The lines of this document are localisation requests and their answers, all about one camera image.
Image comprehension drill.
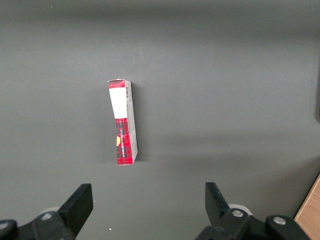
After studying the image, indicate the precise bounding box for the red plaid cardboard box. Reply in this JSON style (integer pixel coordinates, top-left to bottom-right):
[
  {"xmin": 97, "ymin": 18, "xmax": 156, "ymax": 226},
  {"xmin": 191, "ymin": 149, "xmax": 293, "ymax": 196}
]
[{"xmin": 107, "ymin": 78, "xmax": 139, "ymax": 167}]

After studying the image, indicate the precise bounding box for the wooden drawer cabinet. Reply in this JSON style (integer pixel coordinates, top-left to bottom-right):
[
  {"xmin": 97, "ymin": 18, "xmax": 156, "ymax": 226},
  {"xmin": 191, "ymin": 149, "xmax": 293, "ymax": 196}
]
[{"xmin": 293, "ymin": 172, "xmax": 320, "ymax": 240}]

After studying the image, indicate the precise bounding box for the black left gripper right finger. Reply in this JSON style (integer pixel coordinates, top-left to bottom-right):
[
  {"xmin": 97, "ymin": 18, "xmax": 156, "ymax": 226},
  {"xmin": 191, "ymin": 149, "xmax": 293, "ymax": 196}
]
[{"xmin": 194, "ymin": 181, "xmax": 266, "ymax": 240}]

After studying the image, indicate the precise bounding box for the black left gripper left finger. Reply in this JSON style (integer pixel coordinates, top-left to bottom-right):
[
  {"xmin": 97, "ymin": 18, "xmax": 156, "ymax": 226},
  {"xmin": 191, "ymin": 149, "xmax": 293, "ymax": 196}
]
[{"xmin": 32, "ymin": 183, "xmax": 94, "ymax": 240}]

